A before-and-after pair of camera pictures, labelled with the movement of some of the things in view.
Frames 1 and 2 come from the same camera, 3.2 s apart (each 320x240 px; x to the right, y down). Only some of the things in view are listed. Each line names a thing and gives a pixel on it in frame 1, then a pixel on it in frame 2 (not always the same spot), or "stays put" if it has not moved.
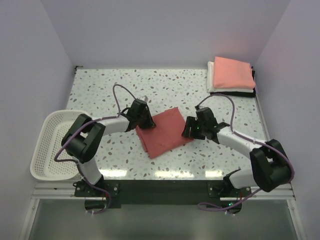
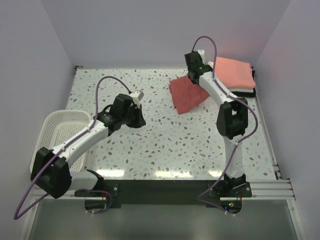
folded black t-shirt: x=239 y=94 stays put
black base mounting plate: x=149 y=193 stays put
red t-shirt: x=167 y=135 → x=185 y=94
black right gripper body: x=194 y=128 → x=191 y=77
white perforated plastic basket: x=54 y=127 stays put
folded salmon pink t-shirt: x=230 y=73 stays put
